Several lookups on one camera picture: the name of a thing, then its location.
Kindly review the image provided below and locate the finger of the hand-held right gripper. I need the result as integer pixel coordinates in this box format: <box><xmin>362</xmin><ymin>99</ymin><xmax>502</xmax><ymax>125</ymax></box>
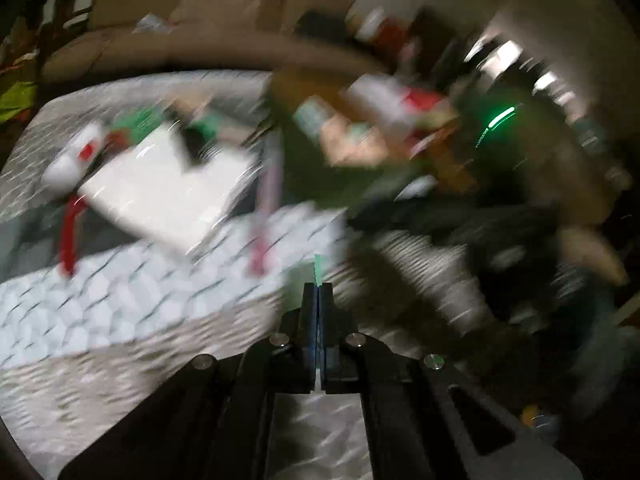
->
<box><xmin>350</xmin><ymin>202</ymin><xmax>561</xmax><ymax>247</ymax></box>

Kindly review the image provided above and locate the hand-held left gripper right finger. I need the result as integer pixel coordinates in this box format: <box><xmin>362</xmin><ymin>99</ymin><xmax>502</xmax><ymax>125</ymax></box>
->
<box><xmin>320</xmin><ymin>284</ymin><xmax>583</xmax><ymax>480</ymax></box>

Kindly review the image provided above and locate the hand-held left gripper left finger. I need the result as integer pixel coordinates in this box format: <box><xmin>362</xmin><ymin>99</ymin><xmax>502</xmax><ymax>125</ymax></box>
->
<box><xmin>57</xmin><ymin>284</ymin><xmax>319</xmax><ymax>480</ymax></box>

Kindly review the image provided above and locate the green cardboard box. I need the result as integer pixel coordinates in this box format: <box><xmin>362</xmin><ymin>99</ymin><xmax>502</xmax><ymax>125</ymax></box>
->
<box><xmin>265</xmin><ymin>67</ymin><xmax>481</xmax><ymax>211</ymax></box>

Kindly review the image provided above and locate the person's right forearm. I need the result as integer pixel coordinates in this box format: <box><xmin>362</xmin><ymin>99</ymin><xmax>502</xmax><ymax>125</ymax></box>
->
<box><xmin>560</xmin><ymin>225</ymin><xmax>631</xmax><ymax>286</ymax></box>

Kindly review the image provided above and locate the red green packet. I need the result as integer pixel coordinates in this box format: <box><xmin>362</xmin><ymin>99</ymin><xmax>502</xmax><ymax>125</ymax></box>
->
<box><xmin>400</xmin><ymin>85</ymin><xmax>453</xmax><ymax>126</ymax></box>

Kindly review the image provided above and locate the white tissue pack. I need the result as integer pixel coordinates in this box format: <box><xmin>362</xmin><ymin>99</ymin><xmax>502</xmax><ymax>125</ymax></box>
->
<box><xmin>345</xmin><ymin>75</ymin><xmax>406</xmax><ymax>126</ymax></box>

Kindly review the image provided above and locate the clear zip bag white pad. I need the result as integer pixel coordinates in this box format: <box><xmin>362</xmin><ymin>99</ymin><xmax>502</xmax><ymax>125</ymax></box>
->
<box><xmin>80</xmin><ymin>120</ymin><xmax>286</xmax><ymax>281</ymax></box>

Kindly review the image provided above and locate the green tube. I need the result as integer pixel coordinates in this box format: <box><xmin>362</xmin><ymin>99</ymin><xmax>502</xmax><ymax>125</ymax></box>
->
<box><xmin>192</xmin><ymin>112</ymin><xmax>231</xmax><ymax>143</ymax></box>

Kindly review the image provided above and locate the black cushion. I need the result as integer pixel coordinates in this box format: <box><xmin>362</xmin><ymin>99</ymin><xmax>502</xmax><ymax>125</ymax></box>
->
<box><xmin>295</xmin><ymin>10</ymin><xmax>351</xmax><ymax>43</ymax></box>

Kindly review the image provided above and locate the red plastic stick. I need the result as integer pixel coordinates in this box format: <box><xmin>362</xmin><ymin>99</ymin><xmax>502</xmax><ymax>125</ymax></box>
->
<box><xmin>59</xmin><ymin>195</ymin><xmax>88</xmax><ymax>278</ymax></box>

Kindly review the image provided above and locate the beige wooden piece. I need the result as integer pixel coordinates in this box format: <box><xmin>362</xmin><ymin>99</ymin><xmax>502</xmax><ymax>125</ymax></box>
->
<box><xmin>167</xmin><ymin>92</ymin><xmax>216</xmax><ymax>116</ymax></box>

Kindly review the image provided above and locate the small dark green packet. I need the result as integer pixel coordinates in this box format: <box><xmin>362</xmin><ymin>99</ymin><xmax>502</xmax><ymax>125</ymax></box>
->
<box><xmin>112</xmin><ymin>107</ymin><xmax>171</xmax><ymax>143</ymax></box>

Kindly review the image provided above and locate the white bottle red label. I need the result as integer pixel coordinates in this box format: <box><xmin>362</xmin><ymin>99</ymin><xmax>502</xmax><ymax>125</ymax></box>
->
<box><xmin>42</xmin><ymin>122</ymin><xmax>108</xmax><ymax>191</ymax></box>

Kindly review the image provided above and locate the brown sofa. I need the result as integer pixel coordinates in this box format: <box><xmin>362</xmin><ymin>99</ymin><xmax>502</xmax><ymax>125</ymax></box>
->
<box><xmin>40</xmin><ymin>0</ymin><xmax>396</xmax><ymax>91</ymax></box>

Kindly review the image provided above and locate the crumpled white paper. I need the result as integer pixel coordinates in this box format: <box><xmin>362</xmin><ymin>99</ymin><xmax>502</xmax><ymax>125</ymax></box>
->
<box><xmin>132</xmin><ymin>12</ymin><xmax>173</xmax><ymax>33</ymax></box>

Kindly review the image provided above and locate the yellow-green bag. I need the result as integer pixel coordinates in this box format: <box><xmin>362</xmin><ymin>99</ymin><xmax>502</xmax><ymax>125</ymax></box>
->
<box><xmin>0</xmin><ymin>77</ymin><xmax>41</xmax><ymax>121</ymax></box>

